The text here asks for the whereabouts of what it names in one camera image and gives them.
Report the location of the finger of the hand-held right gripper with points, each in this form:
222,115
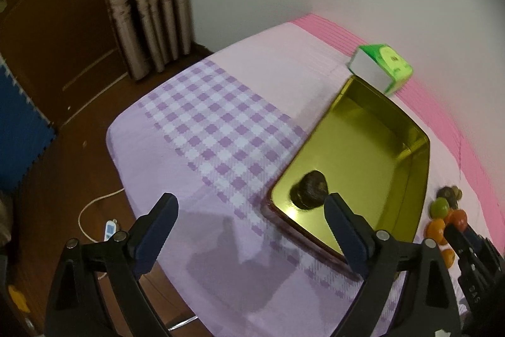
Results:
483,244
459,246

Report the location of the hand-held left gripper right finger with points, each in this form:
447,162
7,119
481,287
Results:
351,238

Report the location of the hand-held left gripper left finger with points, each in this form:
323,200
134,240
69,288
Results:
152,242

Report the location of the orange tangerine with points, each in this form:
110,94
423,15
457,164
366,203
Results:
447,257
435,231

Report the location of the gold metal tin box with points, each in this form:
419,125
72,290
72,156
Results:
367,147

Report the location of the red-orange round fruit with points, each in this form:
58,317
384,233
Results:
458,218

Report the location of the bright green round fruit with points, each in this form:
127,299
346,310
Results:
439,208

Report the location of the white power strip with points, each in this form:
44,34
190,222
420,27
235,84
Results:
109,231

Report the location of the dark brown wrinkled fruit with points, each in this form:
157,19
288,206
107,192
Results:
309,189

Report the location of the lilac checked bed sheet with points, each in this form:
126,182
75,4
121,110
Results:
205,131

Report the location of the yellow plastic object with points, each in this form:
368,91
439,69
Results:
17,299

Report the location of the blue foam floor mat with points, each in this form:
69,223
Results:
19,123

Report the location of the green tissue pack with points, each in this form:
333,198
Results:
388,64

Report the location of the brown wooden wardrobe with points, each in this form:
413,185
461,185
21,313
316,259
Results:
59,25

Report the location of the beige patterned curtain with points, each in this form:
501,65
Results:
138,5

